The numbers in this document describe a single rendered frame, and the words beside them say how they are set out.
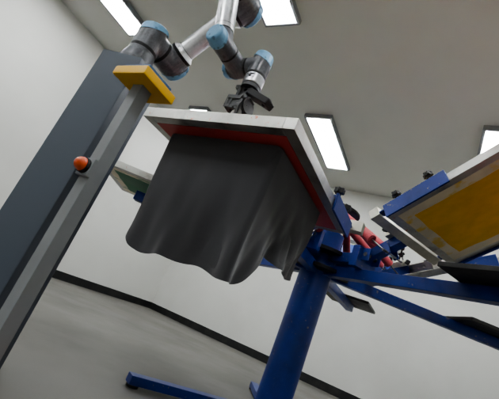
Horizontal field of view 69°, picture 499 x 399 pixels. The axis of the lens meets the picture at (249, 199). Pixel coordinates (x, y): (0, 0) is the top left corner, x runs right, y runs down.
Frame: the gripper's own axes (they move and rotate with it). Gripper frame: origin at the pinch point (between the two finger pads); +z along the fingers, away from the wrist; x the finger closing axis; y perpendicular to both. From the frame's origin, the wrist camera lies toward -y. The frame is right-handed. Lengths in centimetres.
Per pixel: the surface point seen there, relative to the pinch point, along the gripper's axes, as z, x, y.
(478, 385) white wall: 15, -460, -121
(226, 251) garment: 40.4, 3.3, -17.2
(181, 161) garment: 15.9, 4.2, 12.1
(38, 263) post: 61, 31, 12
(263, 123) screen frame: 4.4, 13.1, -18.4
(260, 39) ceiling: -204, -137, 131
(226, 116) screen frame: 3.0, 13.2, -4.9
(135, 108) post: 14.8, 30.4, 10.7
